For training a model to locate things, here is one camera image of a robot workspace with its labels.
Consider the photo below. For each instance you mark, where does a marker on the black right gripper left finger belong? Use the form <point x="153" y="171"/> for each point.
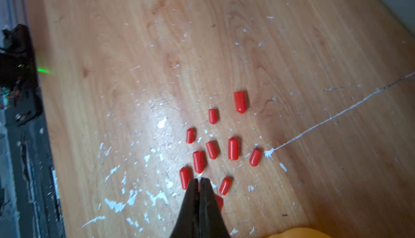
<point x="188" y="224"/>

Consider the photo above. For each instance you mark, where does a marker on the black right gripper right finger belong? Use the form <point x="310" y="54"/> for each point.
<point x="211" y="221"/>

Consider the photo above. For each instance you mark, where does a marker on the red screw protection sleeve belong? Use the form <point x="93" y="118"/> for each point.
<point x="220" y="201"/>

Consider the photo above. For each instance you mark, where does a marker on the yellow plastic storage box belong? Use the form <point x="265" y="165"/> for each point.
<point x="300" y="233"/>

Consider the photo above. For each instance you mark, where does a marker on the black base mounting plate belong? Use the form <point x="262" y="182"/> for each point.
<point x="30" y="201"/>

